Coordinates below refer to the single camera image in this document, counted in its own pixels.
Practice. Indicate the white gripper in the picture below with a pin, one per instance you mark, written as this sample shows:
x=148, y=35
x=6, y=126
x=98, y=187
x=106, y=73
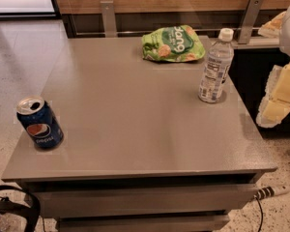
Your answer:
x=276, y=103

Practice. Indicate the clear plastic water bottle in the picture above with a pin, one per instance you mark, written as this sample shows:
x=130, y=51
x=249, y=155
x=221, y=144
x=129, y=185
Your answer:
x=217, y=65

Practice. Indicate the blue pepsi can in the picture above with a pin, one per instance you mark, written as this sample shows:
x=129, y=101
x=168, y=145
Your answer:
x=39, y=121

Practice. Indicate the green snack bag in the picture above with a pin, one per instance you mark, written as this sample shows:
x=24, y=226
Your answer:
x=176, y=44

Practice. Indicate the white power strip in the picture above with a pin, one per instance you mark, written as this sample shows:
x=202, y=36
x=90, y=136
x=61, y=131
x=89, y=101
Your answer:
x=267, y=192

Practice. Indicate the grey drawer cabinet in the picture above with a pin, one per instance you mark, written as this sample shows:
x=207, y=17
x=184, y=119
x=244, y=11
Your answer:
x=141, y=152

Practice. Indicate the right metal bracket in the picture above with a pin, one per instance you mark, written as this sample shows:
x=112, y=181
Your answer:
x=250, y=15

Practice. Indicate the metal bracket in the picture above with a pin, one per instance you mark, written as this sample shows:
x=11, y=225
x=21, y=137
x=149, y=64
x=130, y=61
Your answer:
x=108, y=19
x=250, y=15

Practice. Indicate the left metal bracket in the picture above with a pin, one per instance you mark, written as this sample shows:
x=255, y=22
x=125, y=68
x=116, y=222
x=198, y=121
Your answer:
x=108, y=19

